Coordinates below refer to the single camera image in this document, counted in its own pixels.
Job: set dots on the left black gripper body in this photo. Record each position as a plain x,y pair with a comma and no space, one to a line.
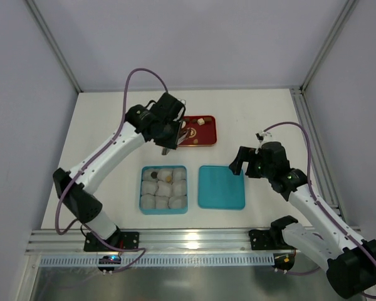
170,140

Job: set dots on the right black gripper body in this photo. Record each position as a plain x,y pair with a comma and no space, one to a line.
247,160

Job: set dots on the dark round chocolate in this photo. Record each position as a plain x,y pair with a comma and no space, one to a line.
154,174

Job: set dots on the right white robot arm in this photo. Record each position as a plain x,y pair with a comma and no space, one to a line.
348,260

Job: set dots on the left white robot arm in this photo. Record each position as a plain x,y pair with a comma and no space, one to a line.
75,188

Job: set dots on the red rectangular tray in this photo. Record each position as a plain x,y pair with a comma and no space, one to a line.
205,134

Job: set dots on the teal box lid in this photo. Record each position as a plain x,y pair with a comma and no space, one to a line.
219,188

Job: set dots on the teal box with paper cups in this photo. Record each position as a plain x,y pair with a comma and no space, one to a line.
158,197

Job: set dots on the aluminium mounting rail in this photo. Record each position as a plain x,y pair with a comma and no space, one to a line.
166,240

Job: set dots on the white slotted cable duct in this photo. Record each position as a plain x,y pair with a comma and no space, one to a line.
159,260

